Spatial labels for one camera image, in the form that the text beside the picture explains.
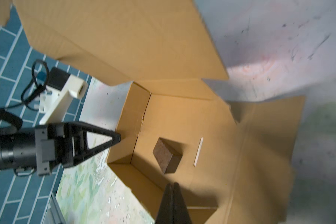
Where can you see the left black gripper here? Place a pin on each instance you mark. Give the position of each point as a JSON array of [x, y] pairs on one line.
[[44, 147]]

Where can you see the small dark brown block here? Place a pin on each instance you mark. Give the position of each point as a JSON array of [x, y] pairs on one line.
[[168, 154]]

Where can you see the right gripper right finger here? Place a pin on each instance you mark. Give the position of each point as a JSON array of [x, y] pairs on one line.
[[180, 211]]

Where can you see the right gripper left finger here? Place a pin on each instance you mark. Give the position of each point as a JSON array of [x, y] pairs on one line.
[[165, 213]]

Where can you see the brown cardboard box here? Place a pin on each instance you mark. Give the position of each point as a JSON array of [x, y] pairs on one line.
[[236, 159]]

